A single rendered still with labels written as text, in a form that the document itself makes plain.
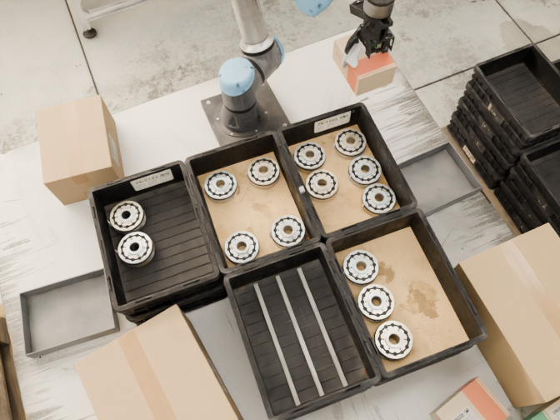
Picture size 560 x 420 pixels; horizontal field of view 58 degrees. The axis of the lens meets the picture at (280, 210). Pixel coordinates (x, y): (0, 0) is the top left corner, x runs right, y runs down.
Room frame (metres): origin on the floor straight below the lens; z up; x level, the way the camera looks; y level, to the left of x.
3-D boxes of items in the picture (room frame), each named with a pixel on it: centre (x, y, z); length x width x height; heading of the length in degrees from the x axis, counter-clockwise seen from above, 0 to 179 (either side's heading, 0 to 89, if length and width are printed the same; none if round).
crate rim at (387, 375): (0.37, -0.32, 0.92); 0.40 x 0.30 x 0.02; 17
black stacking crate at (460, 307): (0.37, -0.32, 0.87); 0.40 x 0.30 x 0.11; 17
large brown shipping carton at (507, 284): (0.30, -0.70, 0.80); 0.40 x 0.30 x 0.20; 20
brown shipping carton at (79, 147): (0.96, 0.67, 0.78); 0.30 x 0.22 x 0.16; 13
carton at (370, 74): (1.01, -0.27, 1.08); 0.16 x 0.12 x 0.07; 20
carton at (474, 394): (0.05, -0.48, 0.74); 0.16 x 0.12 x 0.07; 122
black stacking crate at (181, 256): (0.58, 0.37, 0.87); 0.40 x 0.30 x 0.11; 17
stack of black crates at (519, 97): (1.25, -1.05, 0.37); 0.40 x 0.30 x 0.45; 20
